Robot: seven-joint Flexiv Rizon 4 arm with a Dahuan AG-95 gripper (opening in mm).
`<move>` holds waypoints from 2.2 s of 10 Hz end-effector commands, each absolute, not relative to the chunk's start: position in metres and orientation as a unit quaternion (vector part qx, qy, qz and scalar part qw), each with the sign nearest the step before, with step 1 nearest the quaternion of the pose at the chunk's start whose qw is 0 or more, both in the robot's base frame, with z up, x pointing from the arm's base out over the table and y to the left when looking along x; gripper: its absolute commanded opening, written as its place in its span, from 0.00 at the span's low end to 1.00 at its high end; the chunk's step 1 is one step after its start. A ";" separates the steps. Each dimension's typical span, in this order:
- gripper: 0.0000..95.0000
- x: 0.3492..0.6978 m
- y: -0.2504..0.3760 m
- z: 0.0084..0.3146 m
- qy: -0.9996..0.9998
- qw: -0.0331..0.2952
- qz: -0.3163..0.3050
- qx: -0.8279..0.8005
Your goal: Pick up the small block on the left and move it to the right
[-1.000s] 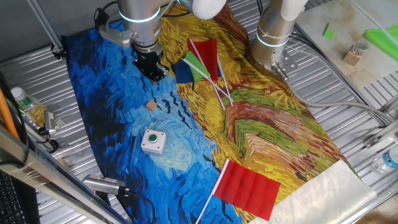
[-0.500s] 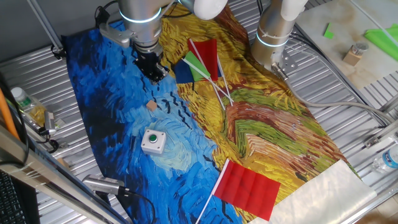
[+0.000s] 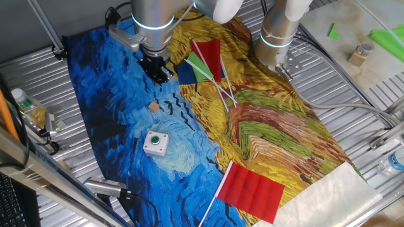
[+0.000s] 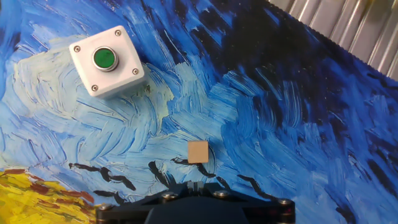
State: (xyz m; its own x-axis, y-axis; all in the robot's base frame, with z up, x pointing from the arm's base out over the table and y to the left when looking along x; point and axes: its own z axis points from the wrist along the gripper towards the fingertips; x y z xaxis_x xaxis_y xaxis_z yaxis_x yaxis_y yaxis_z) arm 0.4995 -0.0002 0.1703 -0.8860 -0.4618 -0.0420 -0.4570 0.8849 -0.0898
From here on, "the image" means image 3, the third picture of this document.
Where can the grey metal stand rod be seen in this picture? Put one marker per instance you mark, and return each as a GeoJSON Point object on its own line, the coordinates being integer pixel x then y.
{"type": "Point", "coordinates": [49, 28]}

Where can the green paper piece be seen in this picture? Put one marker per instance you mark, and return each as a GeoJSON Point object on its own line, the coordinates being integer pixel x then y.
{"type": "Point", "coordinates": [333, 33]}

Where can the dark blue flag white stick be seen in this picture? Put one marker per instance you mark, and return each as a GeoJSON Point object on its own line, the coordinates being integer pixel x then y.
{"type": "Point", "coordinates": [186, 74]}

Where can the small red flag white stick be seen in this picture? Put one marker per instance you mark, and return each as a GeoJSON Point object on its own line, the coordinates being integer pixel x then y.
{"type": "Point", "coordinates": [211, 53]}

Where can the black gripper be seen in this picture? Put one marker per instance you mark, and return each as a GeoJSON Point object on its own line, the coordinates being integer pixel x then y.
{"type": "Point", "coordinates": [153, 64]}

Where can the ribbed silver camera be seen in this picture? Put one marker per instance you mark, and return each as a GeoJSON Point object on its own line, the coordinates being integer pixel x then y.
{"type": "Point", "coordinates": [104, 186]}

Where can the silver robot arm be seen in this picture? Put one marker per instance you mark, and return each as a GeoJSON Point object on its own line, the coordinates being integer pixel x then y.
{"type": "Point", "coordinates": [151, 12]}

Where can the aluminium frame profile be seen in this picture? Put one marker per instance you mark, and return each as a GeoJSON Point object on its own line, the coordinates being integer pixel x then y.
{"type": "Point", "coordinates": [383, 140]}
{"type": "Point", "coordinates": [394, 105]}

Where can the large green flag white stick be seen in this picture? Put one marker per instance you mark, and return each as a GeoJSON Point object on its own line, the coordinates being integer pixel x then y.
{"type": "Point", "coordinates": [388, 39]}

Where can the black clamp camera mount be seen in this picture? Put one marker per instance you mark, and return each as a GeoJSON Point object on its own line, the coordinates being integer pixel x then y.
{"type": "Point", "coordinates": [50, 123]}

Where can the small wooden block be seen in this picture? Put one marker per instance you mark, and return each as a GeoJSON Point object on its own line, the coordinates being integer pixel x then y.
{"type": "Point", "coordinates": [154, 107]}

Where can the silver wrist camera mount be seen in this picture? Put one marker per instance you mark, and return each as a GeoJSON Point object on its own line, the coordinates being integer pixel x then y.
{"type": "Point", "coordinates": [126, 39]}

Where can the brown cardboard box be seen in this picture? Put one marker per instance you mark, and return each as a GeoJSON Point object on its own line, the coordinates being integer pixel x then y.
{"type": "Point", "coordinates": [64, 164]}

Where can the small green flag white stick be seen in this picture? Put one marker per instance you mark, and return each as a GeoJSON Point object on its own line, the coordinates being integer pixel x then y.
{"type": "Point", "coordinates": [199, 71]}

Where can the aluminium frame beam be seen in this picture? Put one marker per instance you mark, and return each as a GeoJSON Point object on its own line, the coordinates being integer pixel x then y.
{"type": "Point", "coordinates": [47, 183]}

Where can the black keyboard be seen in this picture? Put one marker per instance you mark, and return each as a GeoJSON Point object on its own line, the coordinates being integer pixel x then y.
{"type": "Point", "coordinates": [11, 205]}

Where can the yellow oil bottle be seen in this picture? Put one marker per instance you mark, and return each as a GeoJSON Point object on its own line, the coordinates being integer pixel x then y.
{"type": "Point", "coordinates": [36, 115]}

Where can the white box green push button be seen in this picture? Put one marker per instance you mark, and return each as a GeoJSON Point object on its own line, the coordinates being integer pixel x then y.
{"type": "Point", "coordinates": [161, 148]}

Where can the painted blue yellow tablecloth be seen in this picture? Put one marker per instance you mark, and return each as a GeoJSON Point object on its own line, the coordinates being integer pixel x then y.
{"type": "Point", "coordinates": [120, 94]}

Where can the orange rod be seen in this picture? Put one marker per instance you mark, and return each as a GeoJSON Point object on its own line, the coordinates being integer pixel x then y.
{"type": "Point", "coordinates": [6, 116]}

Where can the small grey jar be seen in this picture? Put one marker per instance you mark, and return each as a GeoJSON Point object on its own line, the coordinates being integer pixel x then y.
{"type": "Point", "coordinates": [366, 48]}

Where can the clear water bottle blue label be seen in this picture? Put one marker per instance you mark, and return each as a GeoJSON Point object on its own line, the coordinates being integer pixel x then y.
{"type": "Point", "coordinates": [393, 162]}

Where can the large red flag white stick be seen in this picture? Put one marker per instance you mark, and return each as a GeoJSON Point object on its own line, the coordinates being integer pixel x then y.
{"type": "Point", "coordinates": [249, 192]}

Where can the white marble pattern sheet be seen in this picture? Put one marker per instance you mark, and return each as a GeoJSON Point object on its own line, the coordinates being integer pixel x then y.
{"type": "Point", "coordinates": [315, 201]}

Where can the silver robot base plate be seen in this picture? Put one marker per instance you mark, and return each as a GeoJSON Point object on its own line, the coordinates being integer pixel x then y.
{"type": "Point", "coordinates": [293, 63]}

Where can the small cardboard block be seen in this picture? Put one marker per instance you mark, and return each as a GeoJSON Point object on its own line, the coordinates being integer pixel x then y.
{"type": "Point", "coordinates": [356, 59]}

